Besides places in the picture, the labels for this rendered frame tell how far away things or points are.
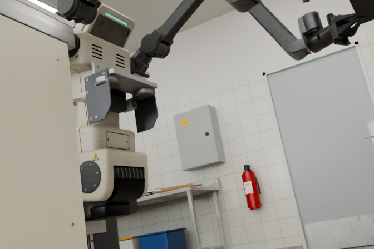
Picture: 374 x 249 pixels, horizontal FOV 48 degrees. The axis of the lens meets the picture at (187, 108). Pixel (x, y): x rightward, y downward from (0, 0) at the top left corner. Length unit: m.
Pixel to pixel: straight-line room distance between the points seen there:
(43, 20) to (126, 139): 0.72
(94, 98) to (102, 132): 0.12
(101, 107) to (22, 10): 0.58
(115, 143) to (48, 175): 0.73
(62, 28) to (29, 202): 0.38
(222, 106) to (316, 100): 1.12
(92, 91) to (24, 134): 0.69
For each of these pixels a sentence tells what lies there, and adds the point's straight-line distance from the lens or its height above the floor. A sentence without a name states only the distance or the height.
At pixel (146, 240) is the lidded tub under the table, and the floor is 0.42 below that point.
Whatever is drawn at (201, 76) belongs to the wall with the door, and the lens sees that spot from 5.45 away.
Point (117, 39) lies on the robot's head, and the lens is 1.63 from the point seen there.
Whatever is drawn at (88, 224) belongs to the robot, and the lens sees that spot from 1.53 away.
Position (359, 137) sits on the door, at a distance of 4.79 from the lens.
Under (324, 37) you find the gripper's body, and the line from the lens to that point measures 1.42.
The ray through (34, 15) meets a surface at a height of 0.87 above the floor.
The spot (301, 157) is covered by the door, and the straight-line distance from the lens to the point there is 4.88.
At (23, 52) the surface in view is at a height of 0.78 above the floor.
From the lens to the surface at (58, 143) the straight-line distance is 0.78.
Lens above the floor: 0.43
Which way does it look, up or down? 16 degrees up
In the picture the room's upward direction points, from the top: 10 degrees counter-clockwise
